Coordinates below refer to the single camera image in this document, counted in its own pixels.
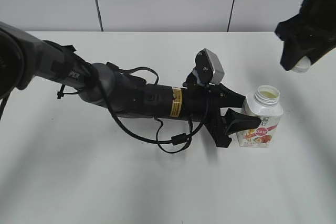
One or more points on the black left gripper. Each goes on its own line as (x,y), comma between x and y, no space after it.
(211,105)

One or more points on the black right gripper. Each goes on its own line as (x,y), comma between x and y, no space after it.
(310,33)

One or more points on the white screw cap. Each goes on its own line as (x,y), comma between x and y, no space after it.
(302,66)

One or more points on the white yogurt drink bottle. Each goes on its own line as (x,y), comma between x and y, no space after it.
(264,104)

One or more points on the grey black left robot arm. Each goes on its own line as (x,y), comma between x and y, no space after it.
(125,95)

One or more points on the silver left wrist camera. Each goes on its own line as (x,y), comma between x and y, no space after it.
(208,68)

